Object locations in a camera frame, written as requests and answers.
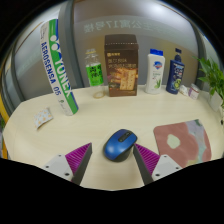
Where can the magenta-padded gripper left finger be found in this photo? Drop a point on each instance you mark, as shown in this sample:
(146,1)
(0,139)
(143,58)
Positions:
(80,156)

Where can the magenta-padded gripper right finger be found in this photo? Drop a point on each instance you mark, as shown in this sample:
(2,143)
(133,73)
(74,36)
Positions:
(146,158)

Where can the blue computer mouse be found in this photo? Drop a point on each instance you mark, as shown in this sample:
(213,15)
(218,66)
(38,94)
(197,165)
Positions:
(118,145)

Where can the pink floral mouse pad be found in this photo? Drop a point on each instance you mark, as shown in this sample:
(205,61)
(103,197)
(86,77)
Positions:
(186,143)

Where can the small white dotted packet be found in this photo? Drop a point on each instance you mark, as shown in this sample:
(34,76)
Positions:
(43,117)

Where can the crumpled white wrapper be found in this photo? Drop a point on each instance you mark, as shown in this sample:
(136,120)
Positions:
(183,90)

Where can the small white pink jar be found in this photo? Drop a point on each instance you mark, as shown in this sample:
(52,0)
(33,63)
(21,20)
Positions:
(194,91)

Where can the clear bottle green label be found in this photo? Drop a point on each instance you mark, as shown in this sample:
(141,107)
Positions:
(94,75)

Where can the white shampoo bottle blue cap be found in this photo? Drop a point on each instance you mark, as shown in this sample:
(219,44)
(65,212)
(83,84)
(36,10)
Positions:
(154,73)

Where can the dark blue shampoo bottle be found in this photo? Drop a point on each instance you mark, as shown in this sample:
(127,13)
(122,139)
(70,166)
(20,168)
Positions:
(175,75)

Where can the white green shuttlecock tube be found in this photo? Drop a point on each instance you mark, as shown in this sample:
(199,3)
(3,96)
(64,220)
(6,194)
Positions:
(58,66)

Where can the brown cracker box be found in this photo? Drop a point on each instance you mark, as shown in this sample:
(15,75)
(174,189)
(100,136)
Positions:
(121,66)

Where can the green potted plant white pot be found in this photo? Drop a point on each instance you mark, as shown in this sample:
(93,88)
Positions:
(211,75)

